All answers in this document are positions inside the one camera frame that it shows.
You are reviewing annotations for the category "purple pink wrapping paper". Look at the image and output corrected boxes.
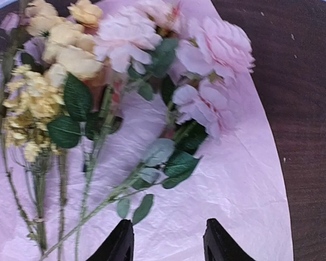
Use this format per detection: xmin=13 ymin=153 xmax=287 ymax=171
xmin=0 ymin=0 xmax=293 ymax=261

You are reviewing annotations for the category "small yellow daisy bunch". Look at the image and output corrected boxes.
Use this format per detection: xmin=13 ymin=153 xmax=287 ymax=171
xmin=1 ymin=64 xmax=67 ymax=251

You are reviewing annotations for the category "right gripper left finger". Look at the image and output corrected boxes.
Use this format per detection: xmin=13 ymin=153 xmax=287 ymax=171
xmin=87 ymin=219 xmax=134 ymax=261

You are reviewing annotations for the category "pink rose flower stem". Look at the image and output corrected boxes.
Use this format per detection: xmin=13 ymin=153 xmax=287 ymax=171
xmin=40 ymin=0 xmax=256 ymax=261

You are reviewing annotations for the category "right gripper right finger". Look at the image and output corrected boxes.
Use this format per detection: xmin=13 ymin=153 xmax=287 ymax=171
xmin=203 ymin=218 xmax=255 ymax=261

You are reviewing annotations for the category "cream rose flower stem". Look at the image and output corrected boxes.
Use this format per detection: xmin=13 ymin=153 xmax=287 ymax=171
xmin=0 ymin=1 xmax=103 ymax=260

